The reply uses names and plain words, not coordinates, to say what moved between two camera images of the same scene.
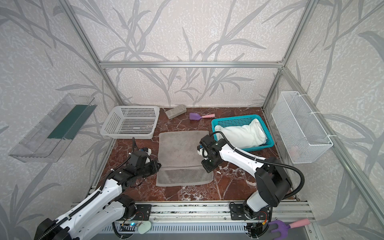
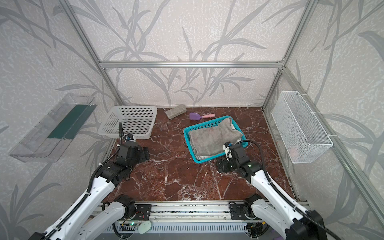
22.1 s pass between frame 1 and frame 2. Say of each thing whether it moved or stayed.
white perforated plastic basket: stayed
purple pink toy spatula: stayed
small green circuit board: stayed
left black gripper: moved
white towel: moved
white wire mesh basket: stayed
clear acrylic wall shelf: stayed
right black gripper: moved
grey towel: moved
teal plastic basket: moved
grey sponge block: stayed
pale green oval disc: stayed
